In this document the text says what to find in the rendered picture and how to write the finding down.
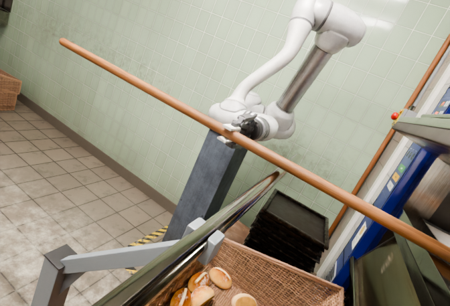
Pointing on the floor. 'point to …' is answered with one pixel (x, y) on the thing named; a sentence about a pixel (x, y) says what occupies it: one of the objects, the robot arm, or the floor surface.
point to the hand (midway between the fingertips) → (229, 132)
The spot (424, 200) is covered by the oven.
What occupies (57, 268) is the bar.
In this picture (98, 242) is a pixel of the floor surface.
